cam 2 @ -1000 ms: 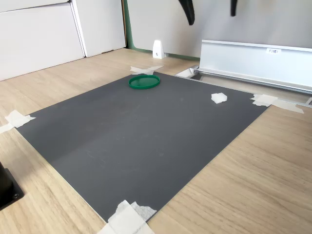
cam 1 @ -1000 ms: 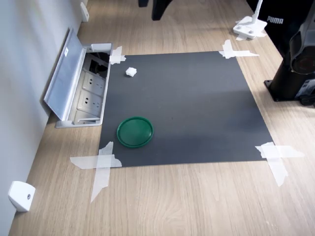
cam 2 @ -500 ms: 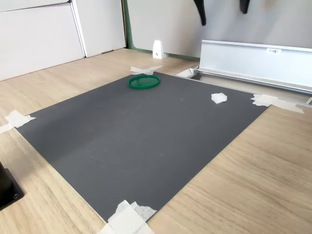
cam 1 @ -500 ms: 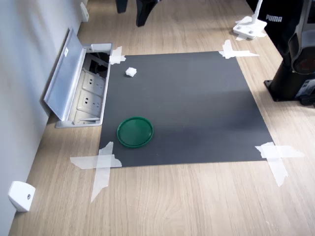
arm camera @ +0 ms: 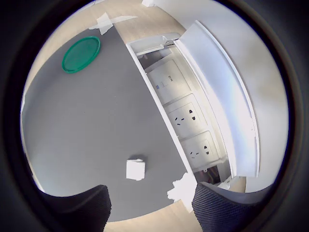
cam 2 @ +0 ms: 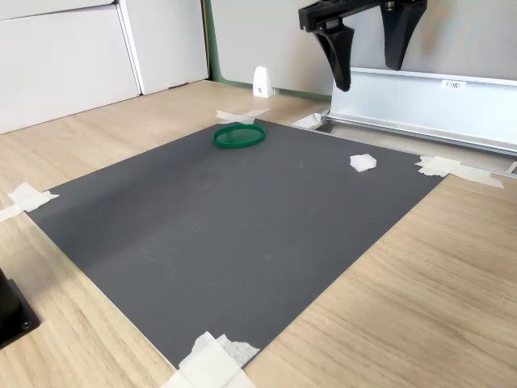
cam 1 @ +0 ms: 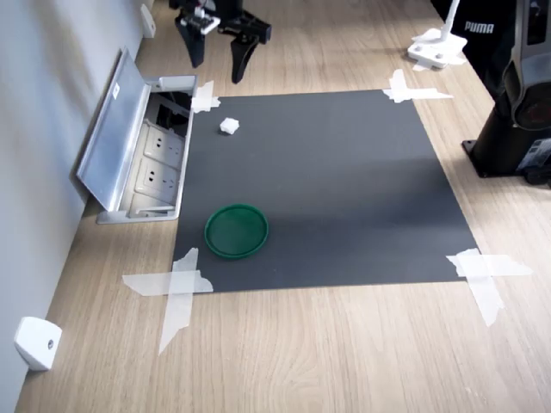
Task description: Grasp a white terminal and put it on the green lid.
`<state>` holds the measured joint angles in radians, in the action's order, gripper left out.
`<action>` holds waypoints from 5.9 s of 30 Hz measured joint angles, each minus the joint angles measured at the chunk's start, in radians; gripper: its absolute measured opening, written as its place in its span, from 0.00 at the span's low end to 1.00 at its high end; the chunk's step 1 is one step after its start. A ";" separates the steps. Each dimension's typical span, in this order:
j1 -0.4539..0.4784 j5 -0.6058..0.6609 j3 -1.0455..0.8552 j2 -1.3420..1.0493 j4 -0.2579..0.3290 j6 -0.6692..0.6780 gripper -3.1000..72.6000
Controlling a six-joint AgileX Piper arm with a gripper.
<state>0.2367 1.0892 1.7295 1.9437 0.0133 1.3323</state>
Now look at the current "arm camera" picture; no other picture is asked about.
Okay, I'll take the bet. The small white plastic terminal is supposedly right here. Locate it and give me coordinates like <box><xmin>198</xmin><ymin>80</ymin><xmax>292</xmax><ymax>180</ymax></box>
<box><xmin>126</xmin><ymin>154</ymin><xmax>147</xmax><ymax>182</ymax></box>

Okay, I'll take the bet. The round green lid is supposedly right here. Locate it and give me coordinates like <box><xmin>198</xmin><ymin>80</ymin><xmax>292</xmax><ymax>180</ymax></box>
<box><xmin>61</xmin><ymin>36</ymin><xmax>101</xmax><ymax>74</ymax></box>

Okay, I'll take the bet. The white masking tape piece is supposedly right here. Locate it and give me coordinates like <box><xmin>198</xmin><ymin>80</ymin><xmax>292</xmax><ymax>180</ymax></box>
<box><xmin>88</xmin><ymin>12</ymin><xmax>139</xmax><ymax>36</ymax></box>
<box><xmin>166</xmin><ymin>172</ymin><xmax>198</xmax><ymax>214</ymax></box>

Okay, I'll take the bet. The white power socket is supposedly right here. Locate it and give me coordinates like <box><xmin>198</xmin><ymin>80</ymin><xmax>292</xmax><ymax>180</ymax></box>
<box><xmin>163</xmin><ymin>93</ymin><xmax>209</xmax><ymax>141</ymax></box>
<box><xmin>180</xmin><ymin>130</ymin><xmax>222</xmax><ymax>171</ymax></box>

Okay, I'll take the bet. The dark grey mat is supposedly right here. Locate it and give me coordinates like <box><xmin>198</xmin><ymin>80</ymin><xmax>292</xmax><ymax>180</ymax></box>
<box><xmin>20</xmin><ymin>30</ymin><xmax>195</xmax><ymax>222</ymax></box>

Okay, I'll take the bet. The white network port panel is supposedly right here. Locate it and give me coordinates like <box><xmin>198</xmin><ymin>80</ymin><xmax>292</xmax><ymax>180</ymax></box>
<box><xmin>146</xmin><ymin>59</ymin><xmax>193</xmax><ymax>105</ymax></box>

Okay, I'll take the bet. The coloured wire bundle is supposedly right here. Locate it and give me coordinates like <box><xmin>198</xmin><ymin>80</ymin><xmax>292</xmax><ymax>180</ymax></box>
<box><xmin>199</xmin><ymin>166</ymin><xmax>222</xmax><ymax>186</ymax></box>

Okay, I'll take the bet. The silver cable duct cover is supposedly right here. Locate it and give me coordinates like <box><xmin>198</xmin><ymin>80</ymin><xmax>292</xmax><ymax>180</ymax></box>
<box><xmin>173</xmin><ymin>20</ymin><xmax>261</xmax><ymax>179</ymax></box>

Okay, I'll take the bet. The recessed cable duct trough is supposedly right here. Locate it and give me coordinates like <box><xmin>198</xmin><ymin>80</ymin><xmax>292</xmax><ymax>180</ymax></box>
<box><xmin>125</xmin><ymin>41</ymin><xmax>239</xmax><ymax>191</ymax></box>

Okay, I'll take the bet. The small silver duct flap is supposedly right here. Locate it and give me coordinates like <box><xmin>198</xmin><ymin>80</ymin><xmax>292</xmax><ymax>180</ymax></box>
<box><xmin>126</xmin><ymin>32</ymin><xmax>181</xmax><ymax>57</ymax></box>

